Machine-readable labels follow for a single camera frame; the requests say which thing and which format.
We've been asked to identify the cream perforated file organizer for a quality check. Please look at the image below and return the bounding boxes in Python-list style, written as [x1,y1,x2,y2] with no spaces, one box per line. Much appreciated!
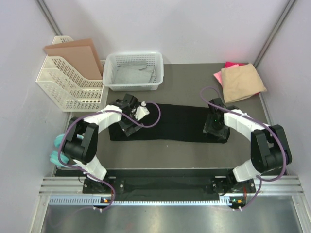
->
[36,36,108,112]

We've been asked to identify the beige folded t-shirt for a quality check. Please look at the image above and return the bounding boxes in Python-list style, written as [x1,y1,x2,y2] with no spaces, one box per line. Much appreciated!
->
[221,64,267,103]

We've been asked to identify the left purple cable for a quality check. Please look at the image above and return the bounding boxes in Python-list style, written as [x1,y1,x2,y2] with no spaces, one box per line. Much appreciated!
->
[57,100,162,210]

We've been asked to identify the brown cardboard folder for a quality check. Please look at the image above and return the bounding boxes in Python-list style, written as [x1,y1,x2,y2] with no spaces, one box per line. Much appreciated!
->
[44,38,104,80]

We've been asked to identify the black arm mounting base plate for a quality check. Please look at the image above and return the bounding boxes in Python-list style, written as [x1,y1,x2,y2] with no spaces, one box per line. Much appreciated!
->
[82,168,256,201]

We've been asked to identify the pink folded t-shirt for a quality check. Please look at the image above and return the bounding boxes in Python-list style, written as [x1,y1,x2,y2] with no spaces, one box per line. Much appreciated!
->
[213,71,223,86]

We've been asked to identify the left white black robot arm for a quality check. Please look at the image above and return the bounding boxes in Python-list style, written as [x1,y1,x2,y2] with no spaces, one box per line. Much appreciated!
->
[61,94,150,193]

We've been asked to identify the grey folded cloth in basket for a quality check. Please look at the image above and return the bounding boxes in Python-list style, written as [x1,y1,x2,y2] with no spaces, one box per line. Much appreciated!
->
[113,61,156,84]

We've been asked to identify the red folded t-shirt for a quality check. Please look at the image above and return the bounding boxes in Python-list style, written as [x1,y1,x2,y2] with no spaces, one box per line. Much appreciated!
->
[224,62,247,68]

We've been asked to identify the teal cat ear headphones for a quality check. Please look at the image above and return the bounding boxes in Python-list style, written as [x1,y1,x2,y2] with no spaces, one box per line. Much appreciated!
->
[50,134,78,168]

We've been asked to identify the purple cable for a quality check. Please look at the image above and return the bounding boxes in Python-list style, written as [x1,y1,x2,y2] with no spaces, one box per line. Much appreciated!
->
[199,86,287,211]
[57,100,162,210]

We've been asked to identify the slotted grey cable duct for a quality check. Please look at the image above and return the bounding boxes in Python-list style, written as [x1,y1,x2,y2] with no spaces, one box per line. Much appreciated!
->
[48,196,248,207]

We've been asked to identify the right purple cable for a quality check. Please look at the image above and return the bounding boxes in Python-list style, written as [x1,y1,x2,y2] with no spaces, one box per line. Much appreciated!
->
[199,86,287,211]

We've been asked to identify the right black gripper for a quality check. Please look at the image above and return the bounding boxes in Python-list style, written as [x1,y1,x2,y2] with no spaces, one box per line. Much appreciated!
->
[204,114,228,140]

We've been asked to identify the white perforated plastic basket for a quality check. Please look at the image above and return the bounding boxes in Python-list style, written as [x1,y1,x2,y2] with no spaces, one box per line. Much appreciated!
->
[103,52,164,91]

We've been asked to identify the black daisy print t-shirt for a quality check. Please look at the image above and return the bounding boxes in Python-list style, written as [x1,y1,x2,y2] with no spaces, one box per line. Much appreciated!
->
[109,104,230,143]

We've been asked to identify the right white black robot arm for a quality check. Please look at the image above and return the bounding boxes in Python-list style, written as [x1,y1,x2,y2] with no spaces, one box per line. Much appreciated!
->
[203,98,292,192]

